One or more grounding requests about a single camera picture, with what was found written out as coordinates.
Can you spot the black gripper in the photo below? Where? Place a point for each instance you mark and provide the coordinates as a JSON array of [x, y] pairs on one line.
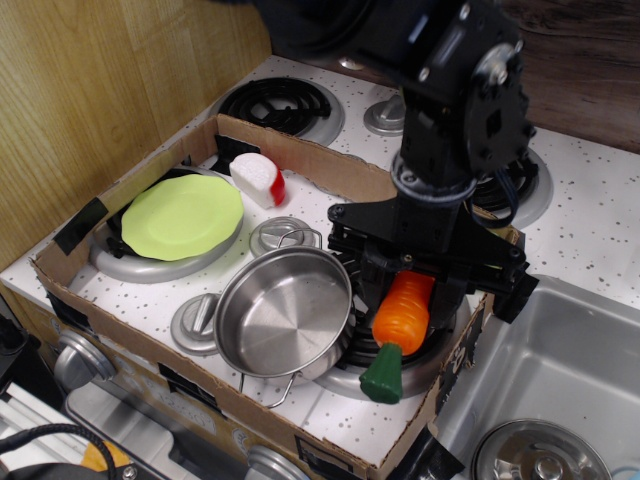
[[446, 243]]

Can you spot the orange toy carrot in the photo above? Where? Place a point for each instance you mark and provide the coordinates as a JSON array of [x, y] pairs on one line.
[[399, 329]]

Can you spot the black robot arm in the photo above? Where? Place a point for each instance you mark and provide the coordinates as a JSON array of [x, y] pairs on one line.
[[458, 67]]

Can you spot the light green plate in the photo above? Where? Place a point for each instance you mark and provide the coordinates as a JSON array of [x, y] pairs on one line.
[[182, 217]]

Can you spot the stainless steel pot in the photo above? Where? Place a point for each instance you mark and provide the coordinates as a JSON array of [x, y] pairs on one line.
[[287, 317]]

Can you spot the cardboard fence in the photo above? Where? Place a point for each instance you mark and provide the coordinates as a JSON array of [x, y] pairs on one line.
[[348, 180]]

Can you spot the back right black burner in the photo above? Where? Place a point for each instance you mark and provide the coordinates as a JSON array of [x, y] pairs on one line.
[[533, 185]]

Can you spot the silver back knob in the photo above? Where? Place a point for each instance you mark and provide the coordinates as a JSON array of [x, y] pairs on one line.
[[386, 118]]

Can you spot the grey toy sink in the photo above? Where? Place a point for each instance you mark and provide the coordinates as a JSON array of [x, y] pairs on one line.
[[570, 358]]

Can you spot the white red toy cheese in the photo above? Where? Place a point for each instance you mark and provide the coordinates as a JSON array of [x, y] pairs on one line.
[[259, 178]]

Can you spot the steel lid in sink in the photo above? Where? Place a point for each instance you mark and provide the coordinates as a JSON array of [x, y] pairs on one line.
[[535, 449]]

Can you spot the back left black burner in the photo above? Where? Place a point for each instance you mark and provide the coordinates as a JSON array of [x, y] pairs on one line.
[[300, 108]]

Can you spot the silver knob left of pot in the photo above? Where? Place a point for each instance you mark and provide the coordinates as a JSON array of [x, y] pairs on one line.
[[192, 325]]

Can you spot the silver bottom stove knob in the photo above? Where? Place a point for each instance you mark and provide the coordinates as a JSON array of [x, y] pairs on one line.
[[265, 464]]

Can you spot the silver stove knob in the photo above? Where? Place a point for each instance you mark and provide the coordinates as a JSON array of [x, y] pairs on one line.
[[80, 362], [265, 464]]

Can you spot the silver front stove knob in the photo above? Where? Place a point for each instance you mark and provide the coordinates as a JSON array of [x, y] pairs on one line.
[[80, 362]]

